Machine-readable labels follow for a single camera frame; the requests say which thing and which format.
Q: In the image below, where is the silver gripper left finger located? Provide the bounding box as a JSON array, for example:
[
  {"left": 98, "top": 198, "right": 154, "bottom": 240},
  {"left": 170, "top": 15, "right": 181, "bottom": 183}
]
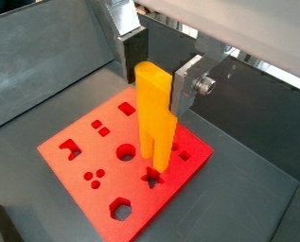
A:
[{"left": 105, "top": 0, "right": 149, "bottom": 83}]

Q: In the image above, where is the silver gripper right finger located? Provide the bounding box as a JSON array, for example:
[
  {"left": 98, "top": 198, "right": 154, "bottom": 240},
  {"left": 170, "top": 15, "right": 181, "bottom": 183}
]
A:
[{"left": 170, "top": 33, "right": 233, "bottom": 117}]

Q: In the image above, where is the yellow square-circle peg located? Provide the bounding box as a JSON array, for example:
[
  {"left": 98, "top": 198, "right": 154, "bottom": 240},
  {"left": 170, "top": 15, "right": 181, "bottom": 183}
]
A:
[{"left": 134, "top": 61, "right": 177, "bottom": 173}]

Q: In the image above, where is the black object at corner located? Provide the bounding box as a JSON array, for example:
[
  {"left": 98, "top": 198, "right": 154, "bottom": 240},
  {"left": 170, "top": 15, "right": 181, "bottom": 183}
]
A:
[{"left": 0, "top": 199, "right": 24, "bottom": 242}]

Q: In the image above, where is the red shape-sorting board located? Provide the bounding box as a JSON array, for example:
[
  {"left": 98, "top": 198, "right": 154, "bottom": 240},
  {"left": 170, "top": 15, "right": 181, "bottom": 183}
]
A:
[{"left": 38, "top": 88, "right": 213, "bottom": 242}]

